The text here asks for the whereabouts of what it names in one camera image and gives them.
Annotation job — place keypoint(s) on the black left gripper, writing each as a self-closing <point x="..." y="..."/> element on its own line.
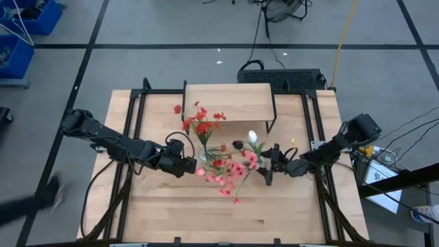
<point x="173" y="166"/>

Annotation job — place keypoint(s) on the black metal beam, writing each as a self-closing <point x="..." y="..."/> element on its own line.
<point x="404" y="178"/>

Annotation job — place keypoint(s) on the blue storage bin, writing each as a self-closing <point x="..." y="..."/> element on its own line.
<point x="19" y="58"/>
<point x="44" y="20"/>

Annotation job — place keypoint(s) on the grey cart base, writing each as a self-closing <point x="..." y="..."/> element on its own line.
<point x="13" y="83"/>

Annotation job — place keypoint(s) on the pink artificial flower bunch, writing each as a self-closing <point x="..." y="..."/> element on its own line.
<point x="236" y="168"/>

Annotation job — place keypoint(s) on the white printed box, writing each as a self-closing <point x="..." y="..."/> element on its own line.
<point x="380" y="178"/>

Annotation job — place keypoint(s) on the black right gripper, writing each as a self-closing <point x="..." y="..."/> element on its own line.
<point x="281" y="164"/>

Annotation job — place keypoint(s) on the person's shoe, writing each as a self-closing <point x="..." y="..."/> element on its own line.
<point x="427" y="213"/>

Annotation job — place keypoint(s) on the yellow power adapter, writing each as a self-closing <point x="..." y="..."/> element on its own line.
<point x="368" y="151"/>

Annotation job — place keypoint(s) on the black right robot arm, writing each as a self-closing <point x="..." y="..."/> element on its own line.
<point x="343" y="142"/>

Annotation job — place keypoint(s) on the person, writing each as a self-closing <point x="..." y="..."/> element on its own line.
<point x="31" y="206"/>

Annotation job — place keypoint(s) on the white and blue artificial tulip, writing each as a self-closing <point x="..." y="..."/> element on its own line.
<point x="252" y="136"/>

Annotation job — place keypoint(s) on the dark purple artificial tulip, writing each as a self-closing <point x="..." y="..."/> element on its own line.
<point x="237" y="144"/>

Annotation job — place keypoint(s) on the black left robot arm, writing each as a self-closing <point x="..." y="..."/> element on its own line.
<point x="113" y="144"/>

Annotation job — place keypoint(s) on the black perforated computer case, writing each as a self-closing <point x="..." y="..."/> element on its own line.
<point x="281" y="79"/>

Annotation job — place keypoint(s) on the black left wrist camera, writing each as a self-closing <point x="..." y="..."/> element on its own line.
<point x="175" y="147"/>

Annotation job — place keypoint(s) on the wooden shelf with black legs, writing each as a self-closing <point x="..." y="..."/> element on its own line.
<point x="240" y="99"/>

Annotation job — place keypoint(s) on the black equipment piece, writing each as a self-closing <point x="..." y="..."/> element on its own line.
<point x="4" y="115"/>

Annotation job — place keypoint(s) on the round glass bottle vase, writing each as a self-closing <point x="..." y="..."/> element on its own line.
<point x="203" y="156"/>

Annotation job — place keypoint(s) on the black floor fan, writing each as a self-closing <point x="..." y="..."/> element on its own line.
<point x="281" y="10"/>

